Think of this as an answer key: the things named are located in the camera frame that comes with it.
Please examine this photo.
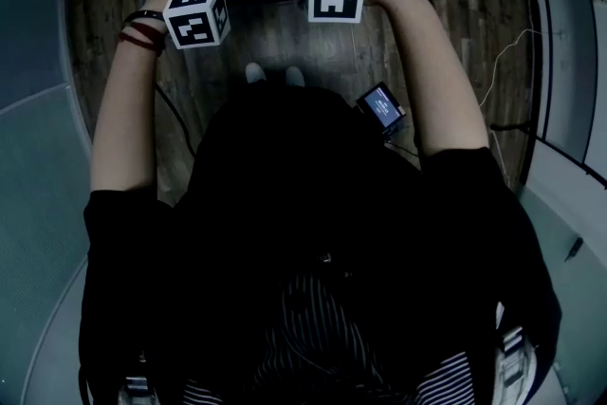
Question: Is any person's right forearm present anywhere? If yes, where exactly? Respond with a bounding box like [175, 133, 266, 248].
[364, 0, 491, 158]

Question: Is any person's left forearm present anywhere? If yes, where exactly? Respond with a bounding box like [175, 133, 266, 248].
[89, 7, 170, 196]

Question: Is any black wristband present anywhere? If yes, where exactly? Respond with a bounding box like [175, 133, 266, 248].
[123, 9, 165, 25]

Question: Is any person's left white shoe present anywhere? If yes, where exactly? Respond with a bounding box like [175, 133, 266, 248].
[244, 62, 268, 85]

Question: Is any person's white shoe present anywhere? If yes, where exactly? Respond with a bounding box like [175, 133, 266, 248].
[244, 62, 268, 85]
[284, 64, 306, 88]

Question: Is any person's right white shoe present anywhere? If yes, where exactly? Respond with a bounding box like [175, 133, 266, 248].
[284, 64, 306, 88]

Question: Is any small black screen device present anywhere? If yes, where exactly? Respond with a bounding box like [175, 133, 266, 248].
[355, 81, 409, 142]

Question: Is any person's black shirt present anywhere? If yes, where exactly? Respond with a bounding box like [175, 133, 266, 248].
[78, 83, 564, 405]

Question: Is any grey partition panel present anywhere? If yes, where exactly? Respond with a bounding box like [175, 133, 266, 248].
[0, 0, 95, 405]

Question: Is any white black-framed panel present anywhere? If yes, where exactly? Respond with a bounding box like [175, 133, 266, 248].
[486, 0, 607, 192]

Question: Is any striped garment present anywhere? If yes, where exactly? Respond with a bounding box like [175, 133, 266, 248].
[182, 272, 476, 405]

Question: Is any small black clip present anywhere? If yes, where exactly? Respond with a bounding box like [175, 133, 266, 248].
[563, 236, 585, 264]

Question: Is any frosted glass panel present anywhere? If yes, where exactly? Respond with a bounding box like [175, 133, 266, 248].
[515, 141, 607, 405]

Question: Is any dark red bead bracelet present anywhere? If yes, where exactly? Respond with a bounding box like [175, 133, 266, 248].
[118, 21, 168, 58]

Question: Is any thin white cable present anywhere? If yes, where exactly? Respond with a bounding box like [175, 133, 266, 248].
[478, 28, 543, 189]

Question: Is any grey shoulder strap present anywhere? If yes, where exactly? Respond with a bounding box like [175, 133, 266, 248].
[492, 301, 540, 405]
[120, 350, 158, 405]

